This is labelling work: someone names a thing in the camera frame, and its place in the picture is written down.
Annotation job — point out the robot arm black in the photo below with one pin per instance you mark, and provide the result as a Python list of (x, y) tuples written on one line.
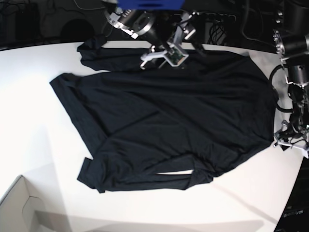
[(164, 31), (291, 38)]

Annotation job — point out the blue box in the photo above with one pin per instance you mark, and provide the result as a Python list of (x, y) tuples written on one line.
[(151, 4)]

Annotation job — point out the black long-sleeve t-shirt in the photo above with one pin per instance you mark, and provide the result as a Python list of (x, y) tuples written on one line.
[(166, 128)]

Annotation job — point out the white plastic bin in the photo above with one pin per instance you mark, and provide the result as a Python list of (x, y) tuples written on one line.
[(22, 212)]

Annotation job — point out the black power strip red switch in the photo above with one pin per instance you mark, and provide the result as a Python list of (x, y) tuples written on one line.
[(211, 17)]

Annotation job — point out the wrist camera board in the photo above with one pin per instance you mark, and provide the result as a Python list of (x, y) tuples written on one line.
[(176, 56)]

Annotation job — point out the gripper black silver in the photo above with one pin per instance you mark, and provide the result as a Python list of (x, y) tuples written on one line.
[(289, 136), (156, 57)]

